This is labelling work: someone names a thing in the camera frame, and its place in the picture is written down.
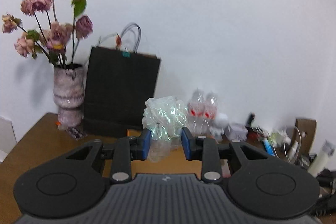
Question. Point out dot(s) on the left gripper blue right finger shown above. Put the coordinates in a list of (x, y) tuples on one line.
[(192, 146)]

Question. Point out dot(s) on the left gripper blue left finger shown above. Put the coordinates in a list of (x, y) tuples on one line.
[(140, 146)]

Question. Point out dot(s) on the iridescent plastic bag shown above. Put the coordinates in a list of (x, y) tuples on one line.
[(165, 118)]

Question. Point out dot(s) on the left clear water bottle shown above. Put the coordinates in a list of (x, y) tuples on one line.
[(196, 107)]

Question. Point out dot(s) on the clear water bottle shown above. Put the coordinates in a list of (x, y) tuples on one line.
[(196, 107), (211, 109)]

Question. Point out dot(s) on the right clear water bottle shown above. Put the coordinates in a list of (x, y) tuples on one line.
[(211, 109)]

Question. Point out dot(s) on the white round robot toy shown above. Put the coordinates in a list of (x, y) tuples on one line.
[(218, 126)]

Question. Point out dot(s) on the small lilac tin box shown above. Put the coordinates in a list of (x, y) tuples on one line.
[(236, 131)]

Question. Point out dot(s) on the black paper shopping bag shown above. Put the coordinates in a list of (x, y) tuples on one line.
[(118, 84)]

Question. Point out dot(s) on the small dark foil packet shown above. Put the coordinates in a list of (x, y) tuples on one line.
[(76, 133)]

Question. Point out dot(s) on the black upright device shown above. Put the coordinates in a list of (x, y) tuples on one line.
[(250, 119)]

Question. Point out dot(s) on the blue white tube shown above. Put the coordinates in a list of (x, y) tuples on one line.
[(268, 147)]

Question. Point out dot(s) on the pink mottled ceramic vase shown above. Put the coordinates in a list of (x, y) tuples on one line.
[(69, 94)]

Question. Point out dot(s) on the brown cardboard piece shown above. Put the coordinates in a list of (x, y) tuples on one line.
[(307, 128)]

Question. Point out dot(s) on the white cylindrical bottle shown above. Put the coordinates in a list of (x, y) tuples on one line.
[(322, 158)]

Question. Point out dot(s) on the pink dried flower bouquet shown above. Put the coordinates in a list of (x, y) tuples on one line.
[(57, 41)]

